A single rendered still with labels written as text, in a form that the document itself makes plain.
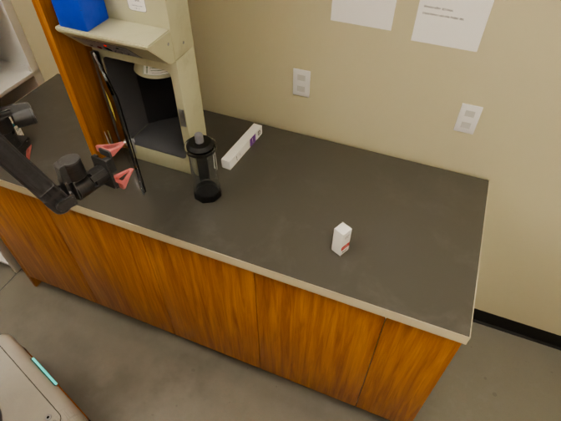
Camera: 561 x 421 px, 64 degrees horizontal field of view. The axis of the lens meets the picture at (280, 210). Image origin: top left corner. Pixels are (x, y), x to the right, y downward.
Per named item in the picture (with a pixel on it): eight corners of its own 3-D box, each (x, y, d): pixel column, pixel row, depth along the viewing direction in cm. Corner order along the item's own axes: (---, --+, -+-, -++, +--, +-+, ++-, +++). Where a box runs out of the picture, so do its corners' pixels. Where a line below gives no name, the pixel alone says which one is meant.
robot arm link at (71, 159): (45, 200, 127) (59, 214, 123) (28, 168, 120) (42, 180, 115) (84, 181, 134) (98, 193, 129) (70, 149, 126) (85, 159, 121)
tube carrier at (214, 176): (206, 177, 168) (199, 130, 153) (228, 189, 164) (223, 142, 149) (186, 193, 162) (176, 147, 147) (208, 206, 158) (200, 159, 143)
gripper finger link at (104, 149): (128, 139, 133) (104, 154, 128) (135, 159, 138) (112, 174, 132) (113, 133, 136) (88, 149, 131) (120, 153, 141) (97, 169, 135)
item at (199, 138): (200, 138, 154) (198, 122, 149) (220, 148, 150) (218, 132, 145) (181, 151, 149) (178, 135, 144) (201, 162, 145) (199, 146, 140)
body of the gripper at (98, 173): (109, 158, 130) (89, 171, 125) (120, 185, 136) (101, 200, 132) (94, 152, 133) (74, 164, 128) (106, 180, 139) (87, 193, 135)
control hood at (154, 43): (89, 42, 145) (79, 11, 138) (176, 61, 137) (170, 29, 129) (65, 58, 137) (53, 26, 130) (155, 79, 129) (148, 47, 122)
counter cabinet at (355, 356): (108, 205, 290) (59, 80, 225) (429, 310, 238) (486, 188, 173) (33, 286, 248) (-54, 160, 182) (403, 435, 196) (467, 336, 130)
